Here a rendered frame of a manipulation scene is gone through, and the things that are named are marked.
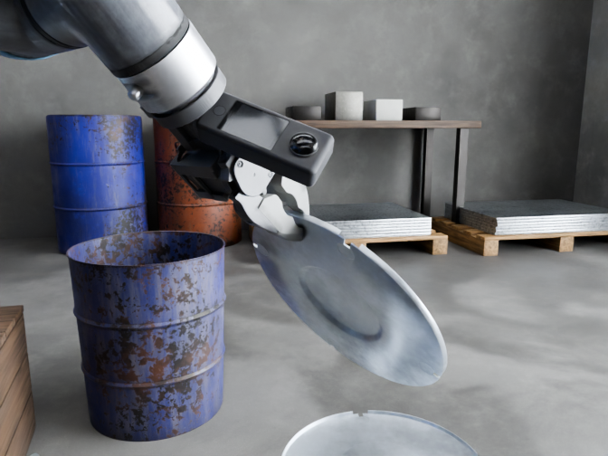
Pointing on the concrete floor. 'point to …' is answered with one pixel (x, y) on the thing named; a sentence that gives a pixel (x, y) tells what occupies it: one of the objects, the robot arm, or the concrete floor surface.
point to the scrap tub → (150, 331)
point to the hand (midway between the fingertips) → (303, 228)
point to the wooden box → (14, 384)
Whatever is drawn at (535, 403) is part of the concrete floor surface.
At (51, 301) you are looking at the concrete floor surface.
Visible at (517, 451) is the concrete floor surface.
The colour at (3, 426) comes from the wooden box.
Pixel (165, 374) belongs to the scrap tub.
